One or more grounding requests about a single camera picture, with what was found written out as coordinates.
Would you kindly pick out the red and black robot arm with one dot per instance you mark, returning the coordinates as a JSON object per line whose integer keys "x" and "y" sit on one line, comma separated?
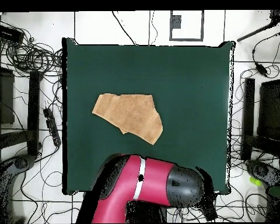
{"x": 154, "y": 182}

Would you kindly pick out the dark flat panel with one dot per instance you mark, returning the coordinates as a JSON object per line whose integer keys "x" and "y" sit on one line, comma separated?
{"x": 270, "y": 109}
{"x": 5, "y": 98}

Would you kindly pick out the tan terry towel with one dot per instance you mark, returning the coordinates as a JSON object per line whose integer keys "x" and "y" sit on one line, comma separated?
{"x": 130, "y": 112}

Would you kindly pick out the dark green table cloth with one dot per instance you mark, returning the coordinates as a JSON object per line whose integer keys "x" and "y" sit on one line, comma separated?
{"x": 189, "y": 93}

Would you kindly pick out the black power strip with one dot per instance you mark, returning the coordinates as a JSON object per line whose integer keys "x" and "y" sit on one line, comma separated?
{"x": 52, "y": 127}

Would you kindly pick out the black stand base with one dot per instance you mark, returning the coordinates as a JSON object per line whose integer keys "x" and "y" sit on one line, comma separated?
{"x": 248, "y": 116}
{"x": 33, "y": 112}

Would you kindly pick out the small grey square patch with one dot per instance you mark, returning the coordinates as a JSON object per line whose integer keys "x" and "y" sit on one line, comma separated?
{"x": 175, "y": 22}

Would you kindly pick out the grey chair base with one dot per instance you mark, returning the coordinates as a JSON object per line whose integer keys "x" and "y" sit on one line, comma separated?
{"x": 21, "y": 163}
{"x": 261, "y": 170}

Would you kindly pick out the yellow-green ball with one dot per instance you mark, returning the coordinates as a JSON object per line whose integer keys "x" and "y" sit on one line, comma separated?
{"x": 255, "y": 181}

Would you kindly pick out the black power adapter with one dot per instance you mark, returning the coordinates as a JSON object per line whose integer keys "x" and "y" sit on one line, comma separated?
{"x": 261, "y": 69}

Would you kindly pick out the black electronics box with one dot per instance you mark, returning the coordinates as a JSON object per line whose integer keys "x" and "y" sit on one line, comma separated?
{"x": 8, "y": 33}

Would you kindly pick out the black tripod pole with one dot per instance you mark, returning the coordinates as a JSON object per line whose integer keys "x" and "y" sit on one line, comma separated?
{"x": 278, "y": 15}

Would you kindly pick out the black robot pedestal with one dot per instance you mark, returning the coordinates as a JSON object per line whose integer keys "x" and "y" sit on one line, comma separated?
{"x": 144, "y": 212}

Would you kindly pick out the grey square floor frame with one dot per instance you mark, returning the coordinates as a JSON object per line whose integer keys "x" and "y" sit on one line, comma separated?
{"x": 202, "y": 25}

